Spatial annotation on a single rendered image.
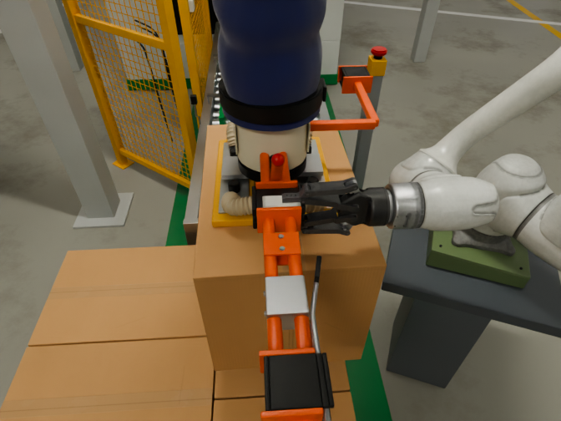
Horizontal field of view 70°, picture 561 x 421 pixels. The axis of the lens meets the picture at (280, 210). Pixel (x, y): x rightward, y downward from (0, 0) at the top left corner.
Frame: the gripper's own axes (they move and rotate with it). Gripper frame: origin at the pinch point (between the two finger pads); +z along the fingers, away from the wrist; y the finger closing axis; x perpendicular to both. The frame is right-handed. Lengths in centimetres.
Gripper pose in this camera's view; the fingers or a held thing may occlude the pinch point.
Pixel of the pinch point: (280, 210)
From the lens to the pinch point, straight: 76.0
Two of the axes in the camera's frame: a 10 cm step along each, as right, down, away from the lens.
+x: -0.6, -6.9, 7.2
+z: -10.0, 0.4, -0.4
